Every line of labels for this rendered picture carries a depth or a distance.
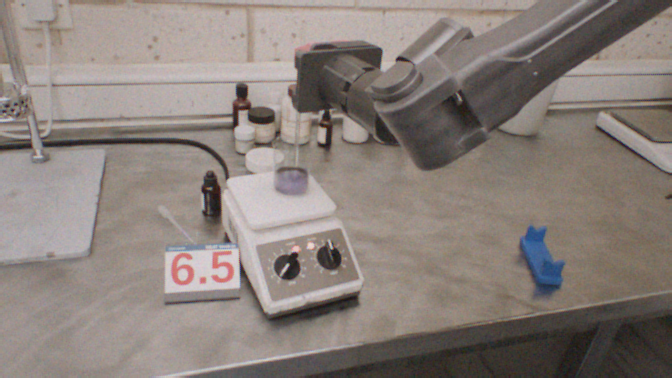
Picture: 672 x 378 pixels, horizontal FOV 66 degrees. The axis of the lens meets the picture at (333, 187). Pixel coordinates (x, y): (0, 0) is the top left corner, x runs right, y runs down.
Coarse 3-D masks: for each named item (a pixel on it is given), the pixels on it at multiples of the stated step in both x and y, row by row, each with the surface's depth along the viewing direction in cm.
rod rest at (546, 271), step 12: (528, 228) 78; (540, 228) 78; (528, 240) 78; (540, 240) 78; (528, 252) 76; (540, 252) 76; (540, 264) 74; (552, 264) 71; (564, 264) 71; (540, 276) 71; (552, 276) 71
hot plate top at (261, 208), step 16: (256, 176) 73; (272, 176) 73; (240, 192) 69; (256, 192) 69; (272, 192) 69; (320, 192) 71; (240, 208) 66; (256, 208) 66; (272, 208) 66; (288, 208) 66; (304, 208) 67; (320, 208) 67; (336, 208) 68; (256, 224) 63; (272, 224) 64
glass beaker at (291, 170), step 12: (288, 132) 69; (276, 144) 68; (288, 144) 70; (300, 144) 70; (312, 144) 68; (276, 156) 66; (288, 156) 65; (300, 156) 66; (276, 168) 67; (288, 168) 66; (300, 168) 67; (276, 180) 68; (288, 180) 67; (300, 180) 68; (276, 192) 69; (288, 192) 68; (300, 192) 69
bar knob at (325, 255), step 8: (328, 240) 64; (320, 248) 65; (328, 248) 64; (336, 248) 65; (320, 256) 64; (328, 256) 64; (336, 256) 63; (320, 264) 64; (328, 264) 64; (336, 264) 63
